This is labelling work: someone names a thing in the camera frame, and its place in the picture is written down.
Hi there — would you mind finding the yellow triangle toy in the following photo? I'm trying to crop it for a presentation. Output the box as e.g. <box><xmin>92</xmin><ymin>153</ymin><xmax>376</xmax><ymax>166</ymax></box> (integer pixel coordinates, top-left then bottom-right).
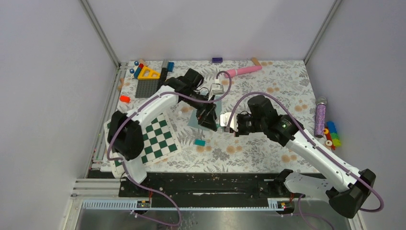
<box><xmin>137</xmin><ymin>66</ymin><xmax>160</xmax><ymax>80</ymax></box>

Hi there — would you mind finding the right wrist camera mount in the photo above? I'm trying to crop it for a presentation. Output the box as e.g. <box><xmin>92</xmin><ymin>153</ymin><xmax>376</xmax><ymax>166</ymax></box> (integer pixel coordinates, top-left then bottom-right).
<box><xmin>219</xmin><ymin>112</ymin><xmax>238</xmax><ymax>133</ymax></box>

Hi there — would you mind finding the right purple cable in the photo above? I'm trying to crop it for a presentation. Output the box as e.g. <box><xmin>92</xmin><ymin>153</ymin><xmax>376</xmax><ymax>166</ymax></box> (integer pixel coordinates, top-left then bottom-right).
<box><xmin>226</xmin><ymin>91</ymin><xmax>384</xmax><ymax>230</ymax></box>

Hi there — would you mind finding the pink cylinder marker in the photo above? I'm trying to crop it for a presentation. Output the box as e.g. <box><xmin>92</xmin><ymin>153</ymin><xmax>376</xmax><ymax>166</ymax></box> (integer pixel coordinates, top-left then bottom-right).
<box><xmin>224</xmin><ymin>66</ymin><xmax>262</xmax><ymax>78</ymax></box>

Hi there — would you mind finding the small teal block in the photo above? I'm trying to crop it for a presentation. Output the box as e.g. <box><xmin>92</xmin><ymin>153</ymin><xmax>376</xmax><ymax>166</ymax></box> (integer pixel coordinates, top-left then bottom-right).
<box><xmin>194</xmin><ymin>139</ymin><xmax>206</xmax><ymax>147</ymax></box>

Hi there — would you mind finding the wooden block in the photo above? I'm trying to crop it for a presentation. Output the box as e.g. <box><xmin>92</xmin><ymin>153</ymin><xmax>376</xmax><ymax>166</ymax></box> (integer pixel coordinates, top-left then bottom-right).
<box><xmin>251</xmin><ymin>57</ymin><xmax>261</xmax><ymax>66</ymax></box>

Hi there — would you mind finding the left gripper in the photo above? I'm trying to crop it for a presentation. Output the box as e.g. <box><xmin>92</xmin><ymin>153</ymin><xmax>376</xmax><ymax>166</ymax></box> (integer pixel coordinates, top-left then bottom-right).
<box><xmin>183</xmin><ymin>91</ymin><xmax>218</xmax><ymax>132</ymax></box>

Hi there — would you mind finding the purple small brick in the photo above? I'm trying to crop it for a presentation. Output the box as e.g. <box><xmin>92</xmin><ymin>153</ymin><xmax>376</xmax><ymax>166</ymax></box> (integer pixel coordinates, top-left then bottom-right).
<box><xmin>212</xmin><ymin>57</ymin><xmax>223</xmax><ymax>63</ymax></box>

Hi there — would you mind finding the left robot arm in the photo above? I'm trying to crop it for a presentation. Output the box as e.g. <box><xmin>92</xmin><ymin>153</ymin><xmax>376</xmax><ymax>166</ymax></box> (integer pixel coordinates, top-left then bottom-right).
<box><xmin>107</xmin><ymin>69</ymin><xmax>217</xmax><ymax>197</ymax></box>

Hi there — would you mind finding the floral table mat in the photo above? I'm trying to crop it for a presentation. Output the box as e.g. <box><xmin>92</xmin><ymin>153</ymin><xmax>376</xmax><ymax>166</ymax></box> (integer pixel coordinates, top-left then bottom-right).
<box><xmin>119</xmin><ymin>60</ymin><xmax>338</xmax><ymax>173</ymax></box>

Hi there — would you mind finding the purple glitter tube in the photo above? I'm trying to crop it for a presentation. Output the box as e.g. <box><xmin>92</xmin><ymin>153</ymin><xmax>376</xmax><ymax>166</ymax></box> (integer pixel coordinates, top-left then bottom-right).
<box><xmin>314</xmin><ymin>97</ymin><xmax>327</xmax><ymax>138</ymax></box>

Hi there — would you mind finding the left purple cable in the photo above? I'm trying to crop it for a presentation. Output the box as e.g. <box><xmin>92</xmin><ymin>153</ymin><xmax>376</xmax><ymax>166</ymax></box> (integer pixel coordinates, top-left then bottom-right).
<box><xmin>106</xmin><ymin>70</ymin><xmax>233</xmax><ymax>228</ymax></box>

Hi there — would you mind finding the grey lego baseplate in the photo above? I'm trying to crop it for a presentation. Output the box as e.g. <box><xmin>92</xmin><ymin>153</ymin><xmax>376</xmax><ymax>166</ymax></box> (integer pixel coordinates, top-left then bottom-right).
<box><xmin>135</xmin><ymin>60</ymin><xmax>168</xmax><ymax>98</ymax></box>

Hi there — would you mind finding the blue lego brick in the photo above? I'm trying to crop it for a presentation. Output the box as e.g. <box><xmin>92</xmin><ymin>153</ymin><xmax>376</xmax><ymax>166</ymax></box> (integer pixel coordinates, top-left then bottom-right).
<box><xmin>167</xmin><ymin>62</ymin><xmax>174</xmax><ymax>72</ymax></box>

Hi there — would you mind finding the green white checkerboard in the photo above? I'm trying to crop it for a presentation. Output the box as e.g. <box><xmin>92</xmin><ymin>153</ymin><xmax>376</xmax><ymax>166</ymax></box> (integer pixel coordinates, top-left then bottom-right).
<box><xmin>100</xmin><ymin>112</ymin><xmax>181</xmax><ymax>178</ymax></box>

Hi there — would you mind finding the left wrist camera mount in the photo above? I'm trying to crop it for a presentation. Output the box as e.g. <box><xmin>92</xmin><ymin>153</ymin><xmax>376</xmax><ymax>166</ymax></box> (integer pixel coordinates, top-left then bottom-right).
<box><xmin>210</xmin><ymin>79</ymin><xmax>224</xmax><ymax>95</ymax></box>

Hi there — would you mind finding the colourful stacked brick toy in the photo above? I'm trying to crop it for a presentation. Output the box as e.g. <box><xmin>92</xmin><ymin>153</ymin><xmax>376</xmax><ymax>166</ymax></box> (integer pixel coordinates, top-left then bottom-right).
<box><xmin>323</xmin><ymin>121</ymin><xmax>341</xmax><ymax>150</ymax></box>

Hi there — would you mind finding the small red block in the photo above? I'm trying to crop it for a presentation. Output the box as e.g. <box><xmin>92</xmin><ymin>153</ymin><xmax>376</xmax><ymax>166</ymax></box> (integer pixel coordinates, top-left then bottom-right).
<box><xmin>119</xmin><ymin>95</ymin><xmax>131</xmax><ymax>103</ymax></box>

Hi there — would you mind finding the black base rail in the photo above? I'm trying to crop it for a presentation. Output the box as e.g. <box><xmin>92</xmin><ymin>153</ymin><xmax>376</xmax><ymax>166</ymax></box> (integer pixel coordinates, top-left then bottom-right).
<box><xmin>119</xmin><ymin>171</ymin><xmax>307</xmax><ymax>208</ymax></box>

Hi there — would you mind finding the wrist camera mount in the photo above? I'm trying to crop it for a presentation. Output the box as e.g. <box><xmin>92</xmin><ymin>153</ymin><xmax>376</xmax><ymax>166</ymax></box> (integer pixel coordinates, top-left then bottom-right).
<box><xmin>210</xmin><ymin>79</ymin><xmax>224</xmax><ymax>95</ymax></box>
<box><xmin>219</xmin><ymin>112</ymin><xmax>238</xmax><ymax>133</ymax></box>

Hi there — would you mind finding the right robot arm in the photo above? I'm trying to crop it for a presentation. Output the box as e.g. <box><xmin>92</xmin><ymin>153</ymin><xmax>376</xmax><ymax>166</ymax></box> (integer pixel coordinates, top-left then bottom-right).
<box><xmin>227</xmin><ymin>93</ymin><xmax>376</xmax><ymax>219</ymax></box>

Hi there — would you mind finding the purple cable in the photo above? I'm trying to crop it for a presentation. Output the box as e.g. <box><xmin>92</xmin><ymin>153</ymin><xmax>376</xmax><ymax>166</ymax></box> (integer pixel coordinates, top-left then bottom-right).
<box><xmin>106</xmin><ymin>70</ymin><xmax>233</xmax><ymax>228</ymax></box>
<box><xmin>226</xmin><ymin>91</ymin><xmax>384</xmax><ymax>230</ymax></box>

